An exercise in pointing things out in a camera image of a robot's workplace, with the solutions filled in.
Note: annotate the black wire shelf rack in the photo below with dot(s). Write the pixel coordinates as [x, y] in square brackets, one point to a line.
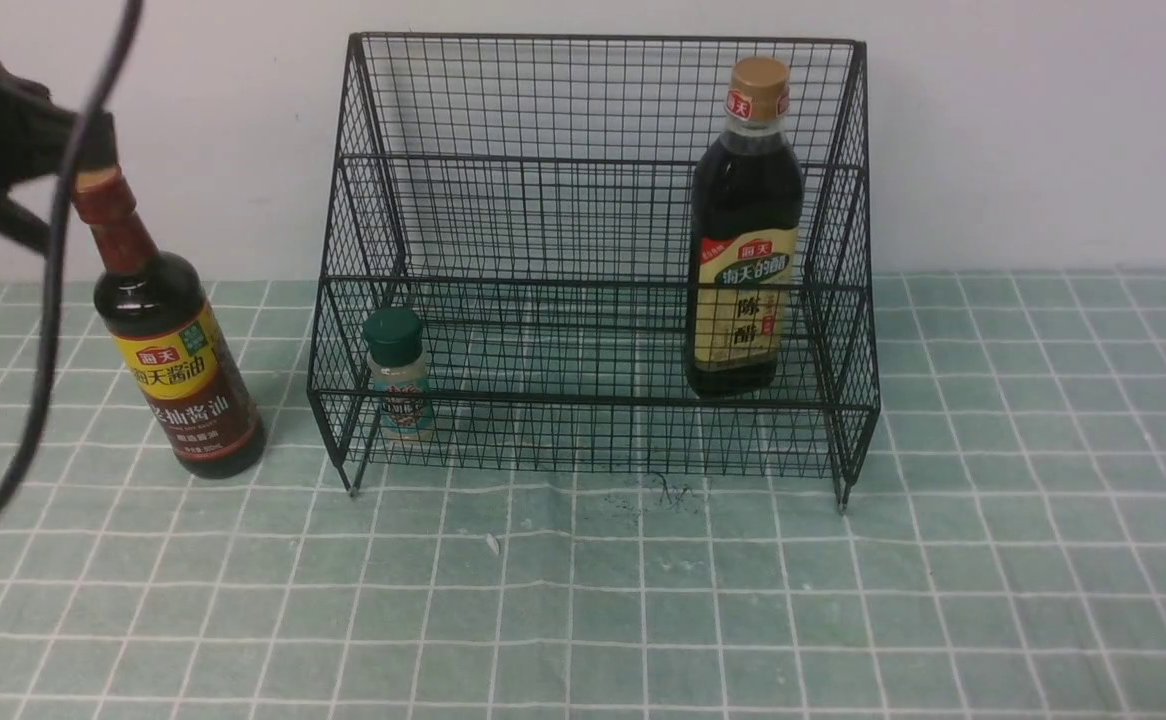
[529, 198]

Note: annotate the white pepper shaker green cap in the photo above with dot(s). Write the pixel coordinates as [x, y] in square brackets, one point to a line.
[395, 342]

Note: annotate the green checkered tablecloth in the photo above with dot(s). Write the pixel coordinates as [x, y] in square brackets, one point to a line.
[1003, 557]

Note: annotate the vinegar bottle gold cap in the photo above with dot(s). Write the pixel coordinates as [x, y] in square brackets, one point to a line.
[747, 195]

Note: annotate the dark soy sauce bottle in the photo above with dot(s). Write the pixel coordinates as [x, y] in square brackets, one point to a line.
[154, 305]

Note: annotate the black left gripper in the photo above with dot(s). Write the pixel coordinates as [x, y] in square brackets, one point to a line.
[34, 135]

